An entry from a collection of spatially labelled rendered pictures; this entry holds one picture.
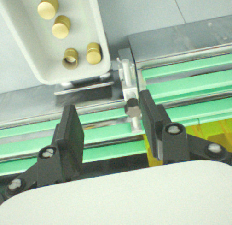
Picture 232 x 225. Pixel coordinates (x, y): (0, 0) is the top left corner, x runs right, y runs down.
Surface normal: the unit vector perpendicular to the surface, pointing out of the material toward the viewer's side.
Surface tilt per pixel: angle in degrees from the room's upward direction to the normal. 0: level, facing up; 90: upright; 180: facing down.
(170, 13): 0
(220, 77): 90
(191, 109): 90
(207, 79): 90
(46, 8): 0
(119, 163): 89
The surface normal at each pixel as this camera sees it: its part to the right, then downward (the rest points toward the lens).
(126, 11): 0.07, 0.70
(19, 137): -0.18, -0.69
